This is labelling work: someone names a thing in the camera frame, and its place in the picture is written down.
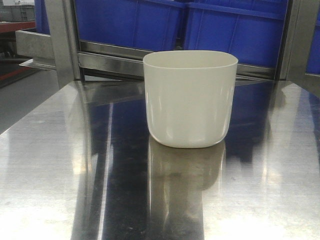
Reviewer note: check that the blue crate behind left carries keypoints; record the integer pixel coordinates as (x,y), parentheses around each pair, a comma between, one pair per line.
(141,24)

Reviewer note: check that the white plastic bin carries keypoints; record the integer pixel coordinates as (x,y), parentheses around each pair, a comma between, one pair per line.
(189,96)

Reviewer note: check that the stainless steel shelf rack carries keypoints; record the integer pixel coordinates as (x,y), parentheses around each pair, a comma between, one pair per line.
(62,50)

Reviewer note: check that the blue crate behind right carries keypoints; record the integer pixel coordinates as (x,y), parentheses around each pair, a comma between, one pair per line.
(251,30)

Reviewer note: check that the blue crate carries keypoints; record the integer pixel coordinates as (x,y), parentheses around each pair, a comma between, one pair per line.
(251,30)
(141,24)

